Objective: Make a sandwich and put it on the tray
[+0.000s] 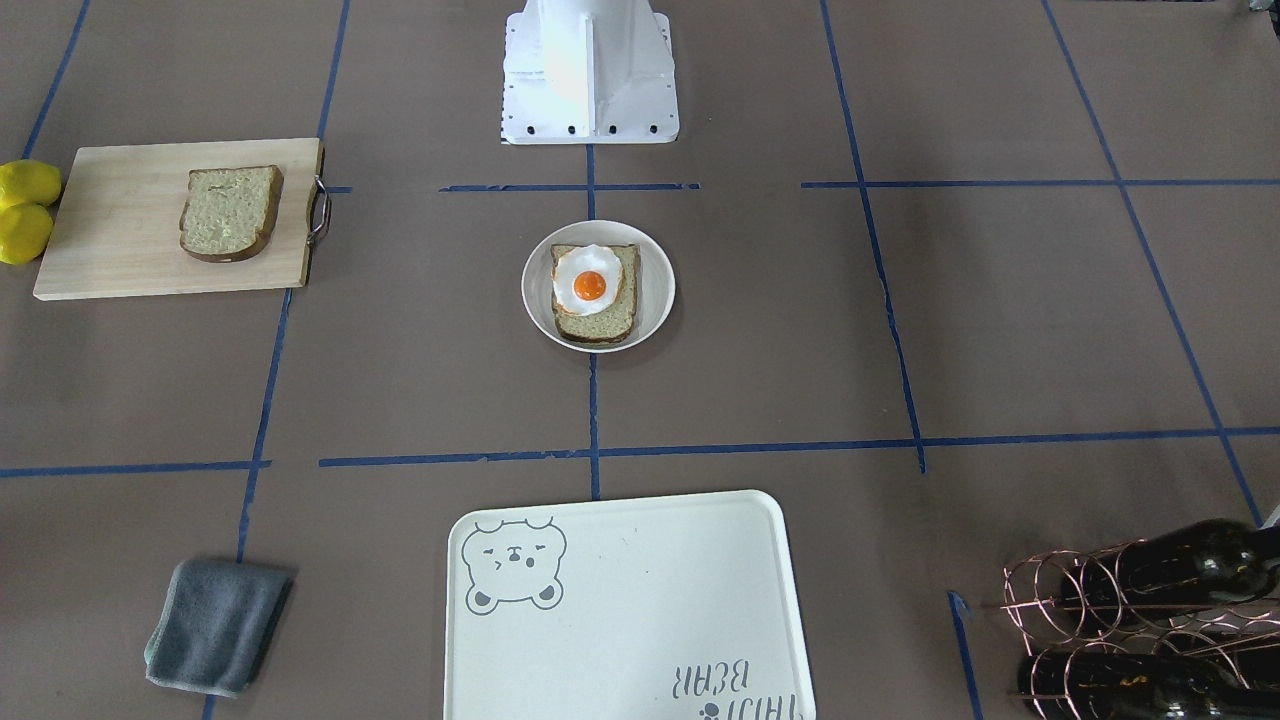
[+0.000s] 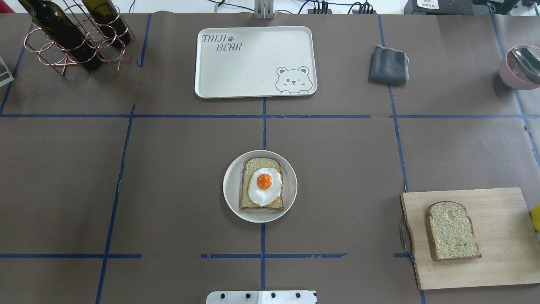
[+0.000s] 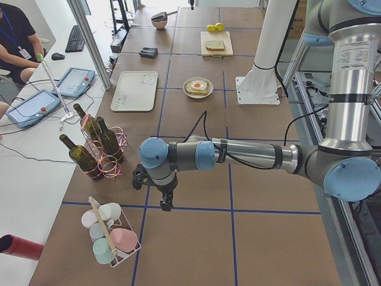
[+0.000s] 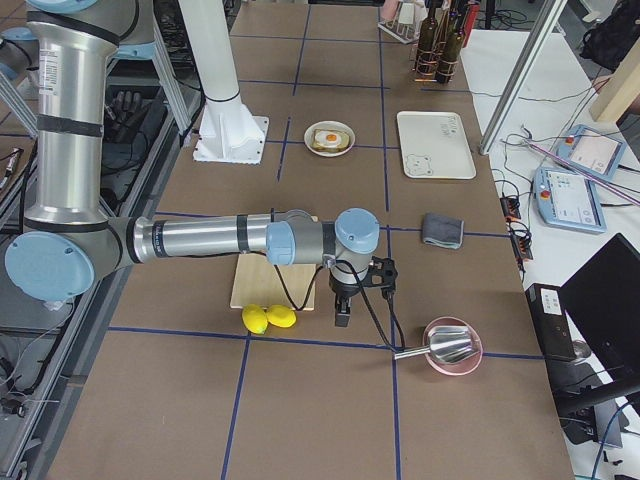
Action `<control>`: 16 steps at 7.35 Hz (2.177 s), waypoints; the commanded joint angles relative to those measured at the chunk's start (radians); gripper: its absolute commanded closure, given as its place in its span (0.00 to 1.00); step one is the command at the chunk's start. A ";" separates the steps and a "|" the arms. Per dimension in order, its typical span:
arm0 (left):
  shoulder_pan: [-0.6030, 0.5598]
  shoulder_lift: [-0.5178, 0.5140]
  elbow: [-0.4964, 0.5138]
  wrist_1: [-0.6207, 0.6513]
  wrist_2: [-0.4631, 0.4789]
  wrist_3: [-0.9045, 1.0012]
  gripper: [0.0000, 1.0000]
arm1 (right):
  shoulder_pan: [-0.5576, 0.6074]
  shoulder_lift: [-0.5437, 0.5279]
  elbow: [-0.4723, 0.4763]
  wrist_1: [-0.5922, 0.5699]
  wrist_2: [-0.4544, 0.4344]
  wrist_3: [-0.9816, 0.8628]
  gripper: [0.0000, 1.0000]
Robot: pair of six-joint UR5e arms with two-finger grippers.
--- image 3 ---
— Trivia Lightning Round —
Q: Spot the green wine bottle middle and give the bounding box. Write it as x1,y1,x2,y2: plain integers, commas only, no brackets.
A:
96,116,124,163

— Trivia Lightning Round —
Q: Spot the seated person black shirt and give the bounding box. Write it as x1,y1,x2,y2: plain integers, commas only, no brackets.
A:
0,0,45,120

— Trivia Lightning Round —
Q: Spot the teach pendant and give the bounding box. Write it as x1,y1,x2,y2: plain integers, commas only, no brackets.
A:
56,67,95,99
5,89,61,129

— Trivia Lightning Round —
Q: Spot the copper wire bottle rack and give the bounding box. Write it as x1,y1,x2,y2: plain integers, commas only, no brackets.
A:
81,126,129,181

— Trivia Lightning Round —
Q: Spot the green wine bottle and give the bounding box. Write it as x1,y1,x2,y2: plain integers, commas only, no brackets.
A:
73,103,101,141
96,116,124,163
59,134,104,181

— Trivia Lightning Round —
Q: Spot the black computer mouse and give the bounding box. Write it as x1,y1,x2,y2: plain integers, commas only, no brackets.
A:
51,52,65,61

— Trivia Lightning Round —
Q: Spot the wooden cutting board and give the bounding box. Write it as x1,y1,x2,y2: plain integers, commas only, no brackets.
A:
201,32,233,57

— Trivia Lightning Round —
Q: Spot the bread slice with fried egg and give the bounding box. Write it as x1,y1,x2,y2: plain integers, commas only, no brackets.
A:
186,80,208,95

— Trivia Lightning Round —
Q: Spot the black keyboard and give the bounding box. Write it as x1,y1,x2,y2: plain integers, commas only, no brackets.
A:
65,25,85,53

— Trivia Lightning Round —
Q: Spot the teach pendant far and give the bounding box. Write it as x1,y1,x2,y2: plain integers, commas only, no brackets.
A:
56,67,95,99

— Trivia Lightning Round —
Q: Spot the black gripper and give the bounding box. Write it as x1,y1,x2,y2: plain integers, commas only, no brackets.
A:
156,181,178,212

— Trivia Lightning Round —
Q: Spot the light pink cup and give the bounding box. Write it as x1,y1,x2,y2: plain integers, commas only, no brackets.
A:
81,210,98,229

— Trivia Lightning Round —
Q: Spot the yellow lemon left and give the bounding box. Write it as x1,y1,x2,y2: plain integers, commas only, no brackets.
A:
206,24,217,32

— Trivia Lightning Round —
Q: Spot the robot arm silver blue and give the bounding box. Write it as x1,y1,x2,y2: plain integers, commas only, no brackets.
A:
132,1,380,211

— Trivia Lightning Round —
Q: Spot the white cup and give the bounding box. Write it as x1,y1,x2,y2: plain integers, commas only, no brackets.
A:
98,203,121,221

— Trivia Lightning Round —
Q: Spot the teach pendant near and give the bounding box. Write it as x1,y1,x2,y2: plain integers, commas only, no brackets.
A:
5,89,61,129

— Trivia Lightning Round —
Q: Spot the yellow lemon right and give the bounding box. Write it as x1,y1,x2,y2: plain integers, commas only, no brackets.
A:
215,23,224,32

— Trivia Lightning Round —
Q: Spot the grey folded cloth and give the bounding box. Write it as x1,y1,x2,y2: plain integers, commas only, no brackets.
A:
139,47,158,58

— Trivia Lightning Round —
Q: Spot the white wire cup rack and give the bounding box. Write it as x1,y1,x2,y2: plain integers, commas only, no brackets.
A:
82,197,141,268

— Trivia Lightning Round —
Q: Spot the mint green cup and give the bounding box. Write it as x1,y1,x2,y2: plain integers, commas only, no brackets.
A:
92,238,115,265

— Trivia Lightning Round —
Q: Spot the pink stick green tip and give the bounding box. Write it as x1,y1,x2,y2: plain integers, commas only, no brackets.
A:
36,53,74,120

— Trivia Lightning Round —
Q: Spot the green wine bottle back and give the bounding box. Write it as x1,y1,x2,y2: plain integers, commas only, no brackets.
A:
73,103,101,141

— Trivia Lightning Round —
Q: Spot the aluminium frame post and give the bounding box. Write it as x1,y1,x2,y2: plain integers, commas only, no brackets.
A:
67,0,112,91

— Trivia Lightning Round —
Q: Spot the yellow lemon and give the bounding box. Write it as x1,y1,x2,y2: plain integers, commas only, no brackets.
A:
206,24,217,32
215,23,224,32

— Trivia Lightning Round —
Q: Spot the cream serving tray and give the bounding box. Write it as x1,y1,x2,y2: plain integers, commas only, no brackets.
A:
110,71,158,112

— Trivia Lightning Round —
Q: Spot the pink bowl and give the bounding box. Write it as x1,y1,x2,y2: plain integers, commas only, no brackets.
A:
151,19,168,29

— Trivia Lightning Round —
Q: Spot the metal scoop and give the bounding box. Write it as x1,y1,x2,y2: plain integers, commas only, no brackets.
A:
151,11,178,21

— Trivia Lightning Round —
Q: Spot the red cylinder bottle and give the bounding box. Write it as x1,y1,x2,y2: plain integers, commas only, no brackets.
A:
1,234,44,260

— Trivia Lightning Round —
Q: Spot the green wine bottle front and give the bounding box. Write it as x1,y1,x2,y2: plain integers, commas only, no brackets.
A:
59,134,104,181

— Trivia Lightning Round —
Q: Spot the grey blue cup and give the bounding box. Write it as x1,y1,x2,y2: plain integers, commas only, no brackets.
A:
89,222,105,243

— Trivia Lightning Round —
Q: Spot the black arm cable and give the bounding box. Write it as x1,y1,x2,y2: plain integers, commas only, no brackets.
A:
182,110,330,170

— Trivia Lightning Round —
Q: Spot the white plate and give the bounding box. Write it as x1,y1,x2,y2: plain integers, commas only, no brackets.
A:
183,77,214,99

